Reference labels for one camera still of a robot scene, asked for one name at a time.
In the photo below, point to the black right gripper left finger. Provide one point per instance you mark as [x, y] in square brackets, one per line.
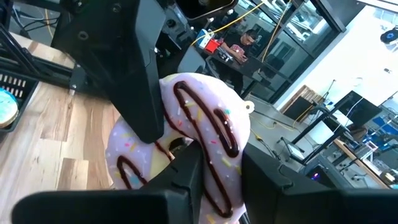
[186, 174]

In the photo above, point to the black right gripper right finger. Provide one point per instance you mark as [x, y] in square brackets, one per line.
[261, 180]

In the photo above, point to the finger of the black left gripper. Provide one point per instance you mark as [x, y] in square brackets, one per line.
[118, 62]

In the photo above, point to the pink frosted toy donut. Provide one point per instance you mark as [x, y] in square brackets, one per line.
[211, 102]

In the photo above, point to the blue frosted toy donut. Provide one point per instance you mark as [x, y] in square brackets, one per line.
[7, 107]

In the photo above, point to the red box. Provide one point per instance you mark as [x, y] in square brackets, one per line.
[212, 45]

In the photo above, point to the person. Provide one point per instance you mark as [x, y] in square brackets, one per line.
[236, 43]

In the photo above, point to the wooden panel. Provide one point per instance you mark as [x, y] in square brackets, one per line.
[303, 99]

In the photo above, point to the black slotted plastic basket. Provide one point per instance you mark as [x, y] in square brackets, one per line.
[25, 90]

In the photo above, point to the black monitor on stand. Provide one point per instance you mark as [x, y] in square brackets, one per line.
[360, 107]

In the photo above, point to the black metal table frame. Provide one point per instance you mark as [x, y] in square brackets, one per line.
[46, 70]

